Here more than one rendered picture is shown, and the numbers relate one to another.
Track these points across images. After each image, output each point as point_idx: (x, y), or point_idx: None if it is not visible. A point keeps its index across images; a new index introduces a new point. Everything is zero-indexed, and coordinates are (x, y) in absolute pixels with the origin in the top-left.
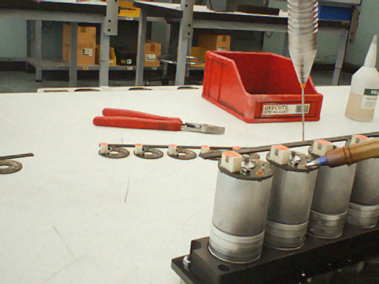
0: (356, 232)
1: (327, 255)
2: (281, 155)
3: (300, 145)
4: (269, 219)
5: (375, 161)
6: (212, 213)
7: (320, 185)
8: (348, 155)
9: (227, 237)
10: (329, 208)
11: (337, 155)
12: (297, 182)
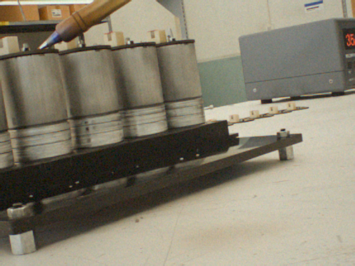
0: (141, 139)
1: (109, 164)
2: (6, 42)
3: None
4: (17, 128)
5: (134, 52)
6: None
7: (73, 83)
8: (78, 17)
9: None
10: (93, 107)
11: (66, 23)
12: (33, 69)
